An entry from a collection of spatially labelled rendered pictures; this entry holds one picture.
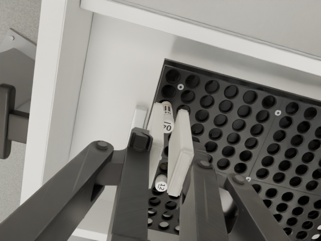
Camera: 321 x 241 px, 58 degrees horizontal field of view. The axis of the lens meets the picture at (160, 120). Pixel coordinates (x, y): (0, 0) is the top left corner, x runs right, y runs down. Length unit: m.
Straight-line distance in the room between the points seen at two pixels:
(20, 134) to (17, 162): 1.19
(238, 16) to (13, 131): 0.29
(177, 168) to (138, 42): 0.18
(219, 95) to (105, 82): 0.13
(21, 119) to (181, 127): 0.15
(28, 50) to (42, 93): 1.01
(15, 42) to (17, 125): 1.00
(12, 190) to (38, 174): 1.30
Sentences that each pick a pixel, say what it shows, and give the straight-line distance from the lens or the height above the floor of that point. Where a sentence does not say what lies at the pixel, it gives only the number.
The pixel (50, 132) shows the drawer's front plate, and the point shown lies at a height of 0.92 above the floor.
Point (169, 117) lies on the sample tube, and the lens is 0.22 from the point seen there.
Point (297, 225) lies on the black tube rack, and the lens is 0.36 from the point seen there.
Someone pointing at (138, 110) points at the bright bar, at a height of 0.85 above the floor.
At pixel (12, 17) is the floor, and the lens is 1.28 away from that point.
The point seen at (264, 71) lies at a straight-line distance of 0.34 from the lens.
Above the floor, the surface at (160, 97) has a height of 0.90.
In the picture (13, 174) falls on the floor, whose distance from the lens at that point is 1.53.
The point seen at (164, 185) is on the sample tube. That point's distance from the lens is 0.29.
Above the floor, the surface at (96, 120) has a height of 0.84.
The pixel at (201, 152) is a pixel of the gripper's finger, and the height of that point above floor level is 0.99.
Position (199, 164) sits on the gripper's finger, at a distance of 0.15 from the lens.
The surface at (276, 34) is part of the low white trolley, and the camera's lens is 0.42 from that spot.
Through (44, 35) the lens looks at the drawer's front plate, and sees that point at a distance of 0.24.
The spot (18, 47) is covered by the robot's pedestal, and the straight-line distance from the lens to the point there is 1.27.
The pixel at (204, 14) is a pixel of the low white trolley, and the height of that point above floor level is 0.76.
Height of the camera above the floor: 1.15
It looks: 68 degrees down
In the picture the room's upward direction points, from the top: 179 degrees counter-clockwise
